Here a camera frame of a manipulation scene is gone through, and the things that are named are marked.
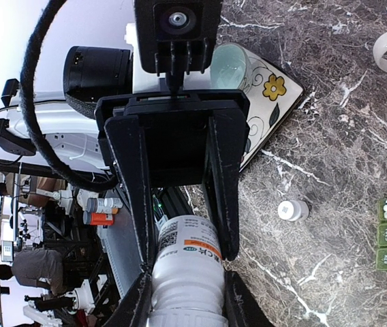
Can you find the square floral plate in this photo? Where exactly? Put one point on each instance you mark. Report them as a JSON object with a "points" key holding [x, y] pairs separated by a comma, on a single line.
{"points": [[273, 95]]}

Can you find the white pill bottle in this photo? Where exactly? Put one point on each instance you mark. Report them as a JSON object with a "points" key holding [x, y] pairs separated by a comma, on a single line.
{"points": [[188, 276], [293, 210]]}

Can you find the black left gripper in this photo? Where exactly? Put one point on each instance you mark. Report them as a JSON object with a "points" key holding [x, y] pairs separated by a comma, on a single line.
{"points": [[159, 140]]}

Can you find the orange bottle background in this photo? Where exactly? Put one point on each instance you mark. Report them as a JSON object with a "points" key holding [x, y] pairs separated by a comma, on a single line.
{"points": [[97, 218]]}

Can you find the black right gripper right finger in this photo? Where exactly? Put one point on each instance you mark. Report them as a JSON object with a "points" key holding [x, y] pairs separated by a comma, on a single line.
{"points": [[240, 307]]}

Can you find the white slotted cable duct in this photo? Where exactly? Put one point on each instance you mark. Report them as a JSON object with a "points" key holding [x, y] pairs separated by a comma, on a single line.
{"points": [[112, 247]]}

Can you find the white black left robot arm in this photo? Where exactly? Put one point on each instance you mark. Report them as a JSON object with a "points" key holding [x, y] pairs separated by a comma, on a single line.
{"points": [[118, 64]]}

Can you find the seated person in background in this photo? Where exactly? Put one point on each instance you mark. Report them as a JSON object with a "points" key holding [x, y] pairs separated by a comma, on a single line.
{"points": [[39, 268]]}

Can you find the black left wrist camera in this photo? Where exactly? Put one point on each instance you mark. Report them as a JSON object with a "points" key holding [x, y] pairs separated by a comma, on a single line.
{"points": [[203, 16]]}

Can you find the plain celadon green bowl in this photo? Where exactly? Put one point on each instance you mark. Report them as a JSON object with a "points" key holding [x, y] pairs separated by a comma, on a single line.
{"points": [[231, 68]]}

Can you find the grey capped bottle background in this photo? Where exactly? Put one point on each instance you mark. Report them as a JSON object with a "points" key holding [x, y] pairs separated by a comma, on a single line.
{"points": [[104, 205]]}

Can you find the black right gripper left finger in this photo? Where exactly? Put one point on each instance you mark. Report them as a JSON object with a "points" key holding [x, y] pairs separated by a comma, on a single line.
{"points": [[134, 308]]}

